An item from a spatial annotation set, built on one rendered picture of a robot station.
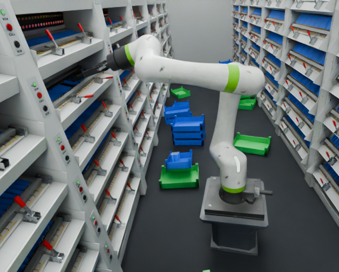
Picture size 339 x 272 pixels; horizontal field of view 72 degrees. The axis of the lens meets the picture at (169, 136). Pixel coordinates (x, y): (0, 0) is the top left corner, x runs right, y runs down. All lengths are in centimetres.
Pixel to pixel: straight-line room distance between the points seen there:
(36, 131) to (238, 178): 86
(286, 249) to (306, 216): 28
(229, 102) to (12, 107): 89
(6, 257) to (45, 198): 19
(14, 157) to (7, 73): 23
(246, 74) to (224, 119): 31
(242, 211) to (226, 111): 49
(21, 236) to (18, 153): 22
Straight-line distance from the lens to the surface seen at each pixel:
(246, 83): 99
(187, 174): 194
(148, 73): 89
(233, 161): 113
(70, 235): 98
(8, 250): 77
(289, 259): 149
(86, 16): 139
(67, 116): 93
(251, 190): 125
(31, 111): 79
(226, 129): 123
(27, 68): 80
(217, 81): 95
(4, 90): 73
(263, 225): 123
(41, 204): 85
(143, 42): 99
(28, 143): 79
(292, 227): 162
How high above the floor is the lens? 122
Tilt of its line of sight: 29 degrees down
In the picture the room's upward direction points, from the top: 10 degrees counter-clockwise
